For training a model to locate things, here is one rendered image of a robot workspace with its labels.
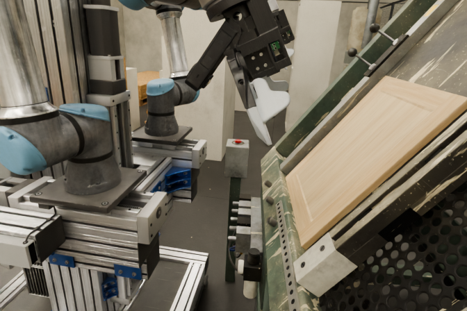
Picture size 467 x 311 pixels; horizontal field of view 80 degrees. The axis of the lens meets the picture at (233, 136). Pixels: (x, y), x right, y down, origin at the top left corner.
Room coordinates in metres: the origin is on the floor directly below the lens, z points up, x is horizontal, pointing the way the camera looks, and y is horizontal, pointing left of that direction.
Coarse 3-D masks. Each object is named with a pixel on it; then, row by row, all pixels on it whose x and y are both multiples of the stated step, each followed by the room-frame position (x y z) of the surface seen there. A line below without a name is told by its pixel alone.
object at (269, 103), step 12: (252, 84) 0.39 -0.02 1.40; (264, 84) 0.39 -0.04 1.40; (264, 96) 0.38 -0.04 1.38; (276, 96) 0.37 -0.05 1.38; (288, 96) 0.36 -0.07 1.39; (252, 108) 0.36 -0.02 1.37; (264, 108) 0.37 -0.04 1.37; (276, 108) 0.36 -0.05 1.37; (252, 120) 0.36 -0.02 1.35; (264, 120) 0.36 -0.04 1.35; (264, 132) 0.35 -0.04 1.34
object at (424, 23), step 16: (448, 0) 1.13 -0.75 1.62; (432, 16) 1.13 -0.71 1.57; (416, 32) 1.13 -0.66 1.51; (400, 48) 1.14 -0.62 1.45; (384, 64) 1.14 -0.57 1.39; (368, 80) 1.14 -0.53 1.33; (352, 96) 1.14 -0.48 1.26; (336, 112) 1.15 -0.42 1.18; (320, 128) 1.15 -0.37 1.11; (304, 144) 1.15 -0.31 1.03; (288, 160) 1.16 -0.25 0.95
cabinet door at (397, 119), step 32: (384, 96) 0.98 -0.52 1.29; (416, 96) 0.82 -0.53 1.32; (448, 96) 0.71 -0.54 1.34; (352, 128) 0.98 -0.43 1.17; (384, 128) 0.82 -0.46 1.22; (416, 128) 0.71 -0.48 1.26; (320, 160) 0.98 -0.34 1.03; (352, 160) 0.82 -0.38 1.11; (384, 160) 0.70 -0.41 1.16; (320, 192) 0.82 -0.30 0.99; (352, 192) 0.69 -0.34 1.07; (320, 224) 0.69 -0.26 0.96
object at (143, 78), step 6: (144, 72) 7.90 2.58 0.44; (150, 72) 7.98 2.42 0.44; (156, 72) 8.05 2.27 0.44; (138, 78) 6.70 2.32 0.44; (144, 78) 6.75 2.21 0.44; (150, 78) 6.81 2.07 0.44; (156, 78) 6.86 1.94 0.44; (138, 84) 5.93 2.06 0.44; (144, 84) 5.97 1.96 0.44; (138, 90) 5.78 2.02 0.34; (144, 90) 5.93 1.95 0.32; (138, 96) 5.79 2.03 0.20; (144, 96) 5.93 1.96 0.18; (144, 102) 6.09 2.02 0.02
